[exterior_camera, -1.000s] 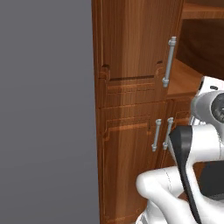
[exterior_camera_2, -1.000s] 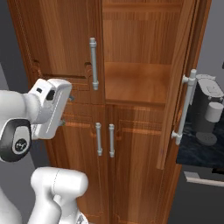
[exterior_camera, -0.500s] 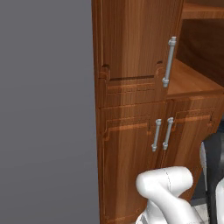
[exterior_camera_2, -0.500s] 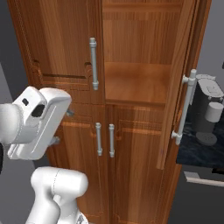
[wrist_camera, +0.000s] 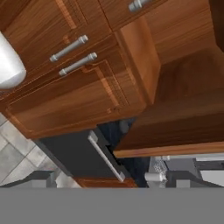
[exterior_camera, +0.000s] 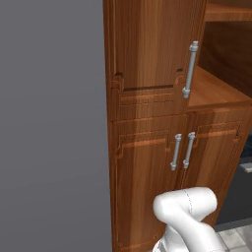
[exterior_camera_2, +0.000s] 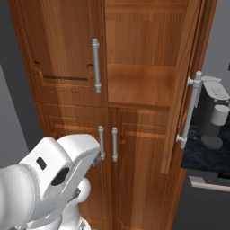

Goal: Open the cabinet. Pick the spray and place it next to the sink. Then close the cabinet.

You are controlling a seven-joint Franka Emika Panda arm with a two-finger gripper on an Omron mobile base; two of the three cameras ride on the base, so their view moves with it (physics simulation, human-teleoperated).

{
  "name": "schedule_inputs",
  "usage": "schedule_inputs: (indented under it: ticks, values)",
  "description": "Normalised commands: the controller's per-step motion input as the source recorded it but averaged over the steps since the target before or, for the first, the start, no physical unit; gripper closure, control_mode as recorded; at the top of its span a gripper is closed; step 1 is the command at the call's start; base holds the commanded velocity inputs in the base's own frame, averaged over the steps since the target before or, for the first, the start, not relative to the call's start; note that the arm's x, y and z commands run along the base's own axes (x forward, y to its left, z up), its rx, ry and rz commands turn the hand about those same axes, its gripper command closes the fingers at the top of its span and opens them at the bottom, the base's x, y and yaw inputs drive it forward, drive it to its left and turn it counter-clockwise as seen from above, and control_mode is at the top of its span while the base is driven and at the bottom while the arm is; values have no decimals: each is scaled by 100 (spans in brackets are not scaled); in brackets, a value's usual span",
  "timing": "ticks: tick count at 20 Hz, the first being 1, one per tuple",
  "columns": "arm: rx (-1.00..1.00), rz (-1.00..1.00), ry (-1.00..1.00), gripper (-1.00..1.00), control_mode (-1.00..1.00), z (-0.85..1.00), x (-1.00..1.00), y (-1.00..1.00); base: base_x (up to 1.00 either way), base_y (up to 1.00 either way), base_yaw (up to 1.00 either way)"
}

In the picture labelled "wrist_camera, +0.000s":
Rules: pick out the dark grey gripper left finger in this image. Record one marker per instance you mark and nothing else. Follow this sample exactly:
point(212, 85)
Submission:
point(40, 178)

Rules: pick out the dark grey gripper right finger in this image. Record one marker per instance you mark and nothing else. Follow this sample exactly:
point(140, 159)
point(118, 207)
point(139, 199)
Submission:
point(182, 176)

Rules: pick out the wooden cabinet front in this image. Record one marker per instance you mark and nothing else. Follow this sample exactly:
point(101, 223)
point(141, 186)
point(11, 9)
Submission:
point(105, 182)

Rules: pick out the wooden cabinet door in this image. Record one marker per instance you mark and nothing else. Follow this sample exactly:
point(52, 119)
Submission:
point(75, 102)
point(35, 26)

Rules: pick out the black dishwasher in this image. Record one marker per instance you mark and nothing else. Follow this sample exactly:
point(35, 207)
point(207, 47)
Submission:
point(73, 154)

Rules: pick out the wooden drawer front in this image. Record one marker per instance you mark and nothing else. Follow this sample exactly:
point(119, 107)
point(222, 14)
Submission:
point(116, 13)

